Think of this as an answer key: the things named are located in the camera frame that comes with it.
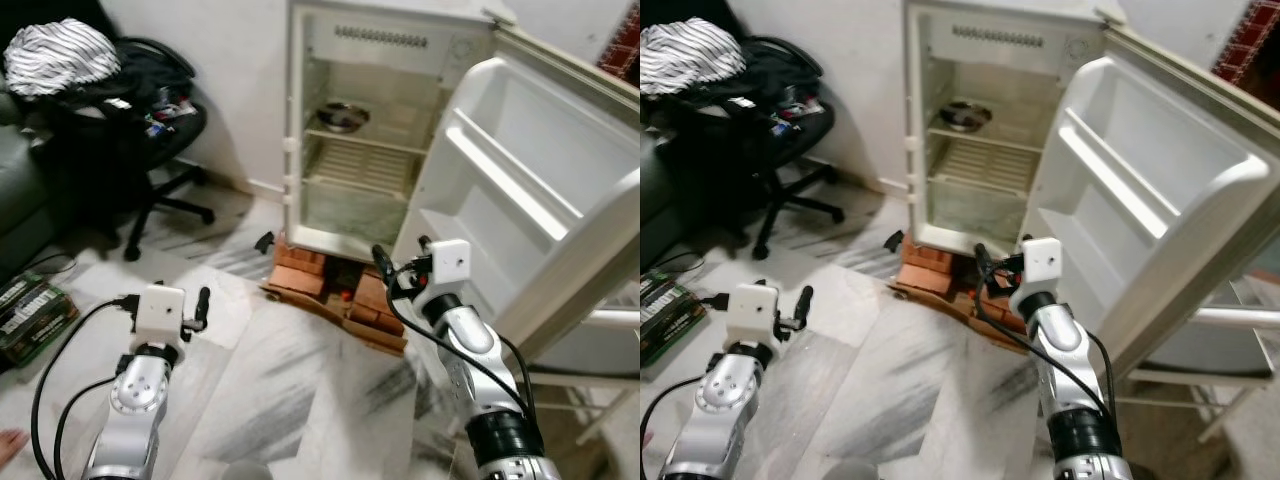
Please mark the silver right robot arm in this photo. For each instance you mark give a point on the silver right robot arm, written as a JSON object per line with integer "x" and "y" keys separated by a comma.
{"x": 480, "y": 350}
{"x": 1070, "y": 350}

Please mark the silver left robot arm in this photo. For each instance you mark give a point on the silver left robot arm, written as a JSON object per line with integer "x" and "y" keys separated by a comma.
{"x": 135, "y": 400}
{"x": 715, "y": 400}

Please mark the white open fridge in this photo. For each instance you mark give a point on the white open fridge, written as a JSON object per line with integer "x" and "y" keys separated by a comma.
{"x": 360, "y": 170}
{"x": 985, "y": 170}

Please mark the white fridge door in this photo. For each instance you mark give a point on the white fridge door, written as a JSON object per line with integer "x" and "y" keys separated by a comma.
{"x": 1170, "y": 170}
{"x": 560, "y": 170}

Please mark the red brick stack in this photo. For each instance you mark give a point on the red brick stack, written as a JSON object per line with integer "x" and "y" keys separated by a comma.
{"x": 925, "y": 275}
{"x": 310, "y": 280}

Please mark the green printed box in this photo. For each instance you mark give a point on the green printed box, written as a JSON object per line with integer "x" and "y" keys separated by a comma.
{"x": 35, "y": 318}
{"x": 668, "y": 315}

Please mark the steel bowl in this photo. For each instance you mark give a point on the steel bowl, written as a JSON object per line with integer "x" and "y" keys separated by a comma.
{"x": 966, "y": 116}
{"x": 344, "y": 118}

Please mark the left robot leg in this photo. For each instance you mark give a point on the left robot leg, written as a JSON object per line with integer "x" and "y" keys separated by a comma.
{"x": 850, "y": 471}
{"x": 246, "y": 471}

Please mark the black office chair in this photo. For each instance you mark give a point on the black office chair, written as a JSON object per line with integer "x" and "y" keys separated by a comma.
{"x": 110, "y": 150}
{"x": 770, "y": 150}

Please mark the dark green sofa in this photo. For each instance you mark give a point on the dark green sofa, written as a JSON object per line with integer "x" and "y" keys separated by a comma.
{"x": 22, "y": 190}
{"x": 652, "y": 200}

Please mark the black white striped cloth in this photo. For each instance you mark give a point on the black white striped cloth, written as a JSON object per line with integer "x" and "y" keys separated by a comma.
{"x": 62, "y": 58}
{"x": 690, "y": 55}

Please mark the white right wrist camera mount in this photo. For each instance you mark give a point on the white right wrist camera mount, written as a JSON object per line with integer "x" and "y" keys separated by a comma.
{"x": 1043, "y": 262}
{"x": 448, "y": 265}

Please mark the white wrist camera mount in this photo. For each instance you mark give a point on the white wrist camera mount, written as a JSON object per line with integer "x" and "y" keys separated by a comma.
{"x": 1043, "y": 262}
{"x": 160, "y": 312}
{"x": 750, "y": 312}
{"x": 448, "y": 265}

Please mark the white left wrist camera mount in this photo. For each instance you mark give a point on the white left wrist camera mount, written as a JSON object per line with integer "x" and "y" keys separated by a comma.
{"x": 160, "y": 312}
{"x": 750, "y": 312}

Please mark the white frame stand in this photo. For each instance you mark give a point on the white frame stand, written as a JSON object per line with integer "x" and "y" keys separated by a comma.
{"x": 600, "y": 360}
{"x": 1220, "y": 345}

